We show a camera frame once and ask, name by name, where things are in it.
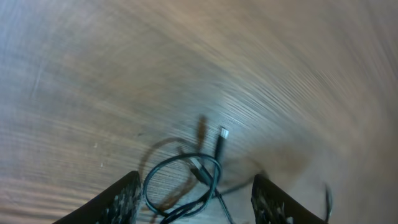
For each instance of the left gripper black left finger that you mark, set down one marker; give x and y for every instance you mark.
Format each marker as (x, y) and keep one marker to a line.
(120, 204)

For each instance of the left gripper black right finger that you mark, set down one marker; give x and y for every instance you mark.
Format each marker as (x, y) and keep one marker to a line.
(272, 205)

